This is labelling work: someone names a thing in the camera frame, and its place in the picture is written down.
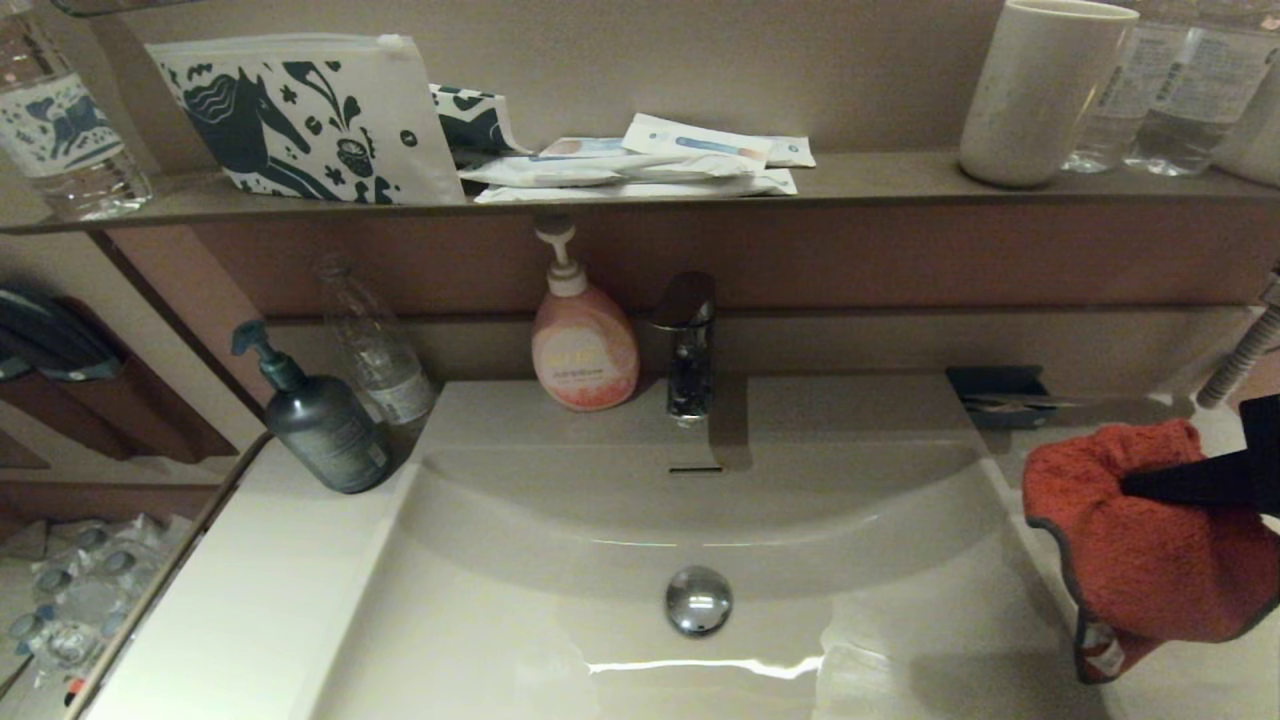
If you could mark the chrome drain stopper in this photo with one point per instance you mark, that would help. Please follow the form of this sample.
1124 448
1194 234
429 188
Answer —
698 600

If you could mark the white ceramic sink basin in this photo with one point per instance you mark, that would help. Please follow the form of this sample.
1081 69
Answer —
560 650

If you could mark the dark teal pump bottle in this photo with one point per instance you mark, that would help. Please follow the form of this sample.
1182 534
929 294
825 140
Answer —
325 440

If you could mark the clear water bottle white label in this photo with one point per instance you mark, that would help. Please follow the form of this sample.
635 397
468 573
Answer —
1195 100
1108 130

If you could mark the white sachet with pink print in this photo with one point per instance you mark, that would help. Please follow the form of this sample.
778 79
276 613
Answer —
580 147

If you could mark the white horse print pouch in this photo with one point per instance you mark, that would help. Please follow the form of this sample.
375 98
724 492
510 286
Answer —
398 107

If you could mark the chrome lever faucet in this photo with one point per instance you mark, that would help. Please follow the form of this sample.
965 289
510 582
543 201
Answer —
690 370

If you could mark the long white sachet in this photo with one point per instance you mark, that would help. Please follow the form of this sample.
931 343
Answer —
556 172

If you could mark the water bottle blue print label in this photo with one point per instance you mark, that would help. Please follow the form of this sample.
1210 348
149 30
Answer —
66 130

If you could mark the dark blue folded bag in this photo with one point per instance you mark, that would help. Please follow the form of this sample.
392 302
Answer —
50 340

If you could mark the dark teal box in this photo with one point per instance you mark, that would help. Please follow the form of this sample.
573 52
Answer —
990 385

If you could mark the brown wall shelf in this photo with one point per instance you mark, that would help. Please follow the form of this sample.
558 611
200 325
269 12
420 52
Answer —
880 183

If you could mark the small white patterned pouch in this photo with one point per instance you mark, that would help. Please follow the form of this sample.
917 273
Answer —
471 121

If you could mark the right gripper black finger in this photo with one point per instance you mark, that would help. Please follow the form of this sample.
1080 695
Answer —
1262 425
1220 482

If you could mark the empty clear plastic bottle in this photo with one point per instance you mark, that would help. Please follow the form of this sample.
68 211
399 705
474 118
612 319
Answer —
383 370

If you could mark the white ceramic cup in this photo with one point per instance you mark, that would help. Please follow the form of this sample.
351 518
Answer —
1258 140
1035 100

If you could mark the flat white sachet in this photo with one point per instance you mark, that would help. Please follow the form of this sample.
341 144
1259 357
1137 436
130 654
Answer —
640 190

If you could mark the pink soap pump bottle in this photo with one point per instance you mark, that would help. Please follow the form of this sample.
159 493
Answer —
585 360

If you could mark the white toothbrush sachet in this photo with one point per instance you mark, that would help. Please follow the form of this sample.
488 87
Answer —
690 137

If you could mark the shrink-wrapped water bottle pack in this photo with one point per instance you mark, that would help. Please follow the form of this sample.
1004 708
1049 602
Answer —
80 600

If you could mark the orange-red microfibre cloth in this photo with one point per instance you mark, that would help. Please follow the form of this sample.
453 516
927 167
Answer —
1130 570

